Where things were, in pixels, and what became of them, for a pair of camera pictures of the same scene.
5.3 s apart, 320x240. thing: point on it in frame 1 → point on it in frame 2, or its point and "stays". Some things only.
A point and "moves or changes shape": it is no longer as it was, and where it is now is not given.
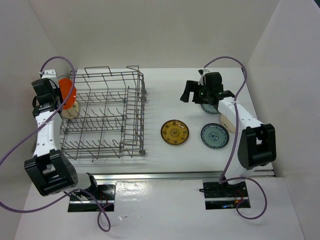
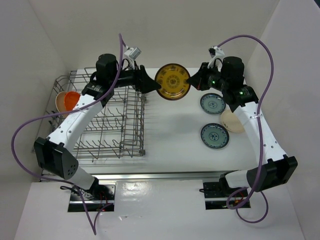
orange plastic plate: x=65 y=85 moves or changes shape
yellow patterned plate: x=174 y=132 → x=172 y=78
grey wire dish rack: x=110 y=124 stays
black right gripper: x=191 y=85 → x=198 y=80
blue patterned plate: x=214 y=135 stays
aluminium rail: x=99 y=177 stays
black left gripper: x=57 y=89 → x=141 y=81
